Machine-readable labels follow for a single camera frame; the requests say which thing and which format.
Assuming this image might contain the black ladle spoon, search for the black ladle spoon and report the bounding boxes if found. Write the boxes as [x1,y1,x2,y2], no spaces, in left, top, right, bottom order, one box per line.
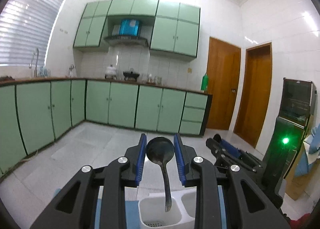
[146,136,175,212]

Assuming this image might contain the green kitchen cabinets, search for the green kitchen cabinets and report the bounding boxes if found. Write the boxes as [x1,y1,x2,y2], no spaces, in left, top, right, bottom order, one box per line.
[73,0,201,59]
[1,78,212,174]

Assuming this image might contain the white double utensil holder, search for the white double utensil holder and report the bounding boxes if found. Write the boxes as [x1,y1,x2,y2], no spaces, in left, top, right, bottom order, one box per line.
[138,188,196,229]

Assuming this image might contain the green lower kitchen cabinets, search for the green lower kitchen cabinets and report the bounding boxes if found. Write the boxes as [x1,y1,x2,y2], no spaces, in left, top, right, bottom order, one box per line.
[1,78,212,174]

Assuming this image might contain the green bottle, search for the green bottle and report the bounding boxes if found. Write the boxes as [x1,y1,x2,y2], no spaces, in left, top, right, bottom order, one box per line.
[201,73,209,92]

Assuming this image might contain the wooden door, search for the wooden door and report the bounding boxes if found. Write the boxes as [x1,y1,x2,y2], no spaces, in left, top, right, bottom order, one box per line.
[234,43,272,148]
[207,37,241,130]

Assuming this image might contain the window blind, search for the window blind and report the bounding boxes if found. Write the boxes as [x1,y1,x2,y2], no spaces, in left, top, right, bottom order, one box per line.
[1,0,65,66]

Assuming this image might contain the blue table mat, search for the blue table mat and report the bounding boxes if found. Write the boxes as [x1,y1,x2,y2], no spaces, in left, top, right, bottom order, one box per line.
[53,184,228,229]

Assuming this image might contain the kitchen faucet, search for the kitchen faucet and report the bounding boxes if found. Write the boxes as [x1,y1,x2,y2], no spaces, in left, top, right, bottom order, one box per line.
[29,48,39,77]

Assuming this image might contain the black wok pan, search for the black wok pan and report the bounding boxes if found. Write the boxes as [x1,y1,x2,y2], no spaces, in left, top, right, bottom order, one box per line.
[123,68,140,82]

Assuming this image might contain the range hood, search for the range hood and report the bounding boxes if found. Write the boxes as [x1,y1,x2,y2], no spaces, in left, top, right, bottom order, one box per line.
[103,19,149,47]

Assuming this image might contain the green upper kitchen cabinets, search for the green upper kitchen cabinets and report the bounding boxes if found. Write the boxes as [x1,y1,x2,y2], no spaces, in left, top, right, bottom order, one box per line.
[73,0,201,59]

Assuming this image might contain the black glass cabinet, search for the black glass cabinet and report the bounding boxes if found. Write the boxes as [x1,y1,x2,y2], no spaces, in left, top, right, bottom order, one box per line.
[263,78,317,186]

